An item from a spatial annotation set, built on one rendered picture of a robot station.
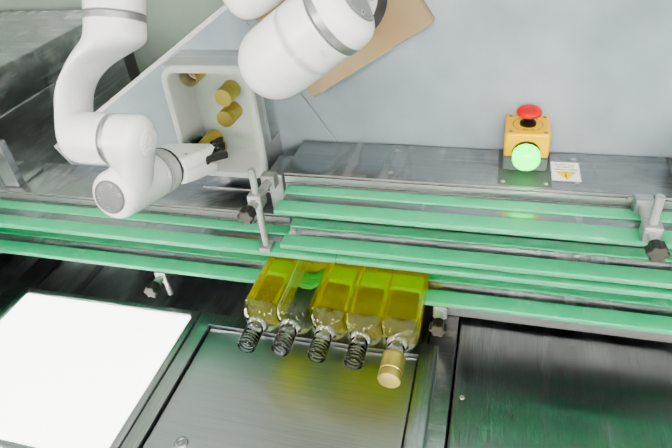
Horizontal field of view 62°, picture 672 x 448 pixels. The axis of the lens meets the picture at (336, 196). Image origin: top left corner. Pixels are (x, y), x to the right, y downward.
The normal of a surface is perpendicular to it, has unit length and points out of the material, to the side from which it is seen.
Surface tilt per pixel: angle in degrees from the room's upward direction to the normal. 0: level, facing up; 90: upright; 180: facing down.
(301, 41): 6
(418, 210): 90
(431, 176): 90
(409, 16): 0
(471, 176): 90
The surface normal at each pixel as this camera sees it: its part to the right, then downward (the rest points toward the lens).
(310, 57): -0.04, 0.76
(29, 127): 0.96, 0.07
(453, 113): -0.25, 0.56
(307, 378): -0.09, -0.82
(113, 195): -0.27, 0.33
